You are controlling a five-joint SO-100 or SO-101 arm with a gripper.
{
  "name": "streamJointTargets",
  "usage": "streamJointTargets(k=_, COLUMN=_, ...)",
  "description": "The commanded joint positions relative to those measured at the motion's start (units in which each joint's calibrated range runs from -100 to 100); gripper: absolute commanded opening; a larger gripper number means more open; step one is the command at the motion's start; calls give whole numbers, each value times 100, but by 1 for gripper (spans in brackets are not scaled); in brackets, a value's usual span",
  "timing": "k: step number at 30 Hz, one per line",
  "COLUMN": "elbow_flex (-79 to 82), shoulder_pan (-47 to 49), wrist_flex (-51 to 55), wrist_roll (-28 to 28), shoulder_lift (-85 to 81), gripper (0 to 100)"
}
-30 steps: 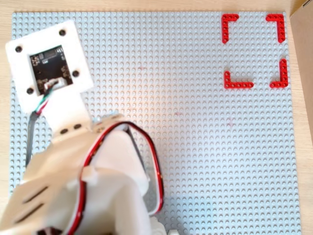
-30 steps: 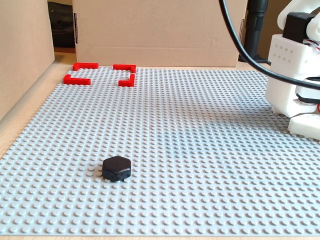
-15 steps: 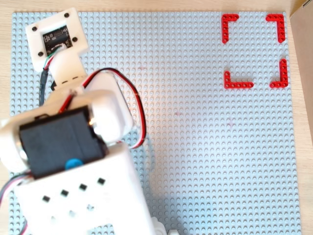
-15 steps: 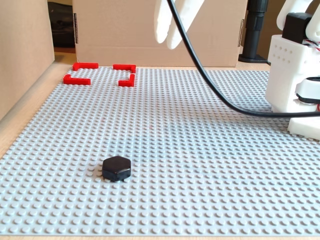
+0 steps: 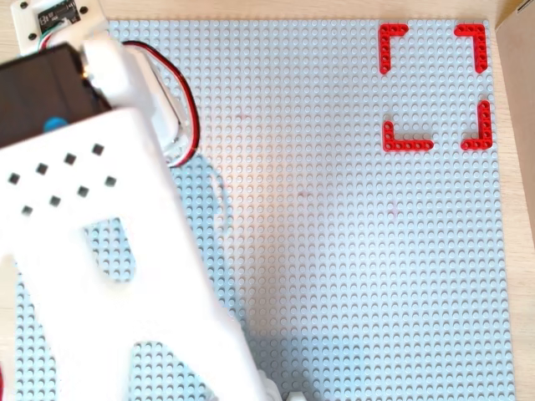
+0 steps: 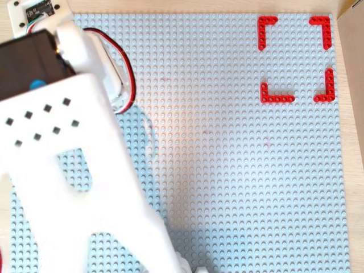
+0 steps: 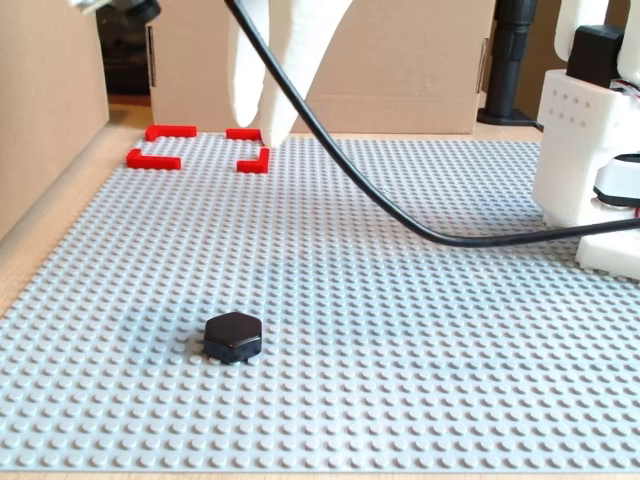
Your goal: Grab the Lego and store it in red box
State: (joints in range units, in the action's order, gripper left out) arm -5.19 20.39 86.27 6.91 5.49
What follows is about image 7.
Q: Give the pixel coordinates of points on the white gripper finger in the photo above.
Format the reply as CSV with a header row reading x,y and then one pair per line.
x,y
247,75

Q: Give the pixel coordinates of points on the black hexagonal Lego piece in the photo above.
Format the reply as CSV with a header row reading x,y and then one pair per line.
x,y
232,332

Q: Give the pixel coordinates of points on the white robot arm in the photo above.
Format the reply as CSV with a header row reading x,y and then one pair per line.
x,y
570,150

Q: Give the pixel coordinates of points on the red L-shaped Lego beam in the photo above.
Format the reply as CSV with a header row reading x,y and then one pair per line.
x,y
155,163
172,131
242,133
252,166

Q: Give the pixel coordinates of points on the large cardboard box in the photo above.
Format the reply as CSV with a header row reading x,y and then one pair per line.
x,y
400,75

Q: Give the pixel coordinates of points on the plain cardboard box side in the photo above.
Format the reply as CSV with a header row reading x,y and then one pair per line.
x,y
45,100

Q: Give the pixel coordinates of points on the grey Lego baseplate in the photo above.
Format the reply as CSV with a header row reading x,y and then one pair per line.
x,y
350,350

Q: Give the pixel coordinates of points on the black stand pole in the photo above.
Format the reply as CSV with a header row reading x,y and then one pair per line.
x,y
510,65

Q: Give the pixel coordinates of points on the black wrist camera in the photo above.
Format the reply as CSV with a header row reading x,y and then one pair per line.
x,y
140,6

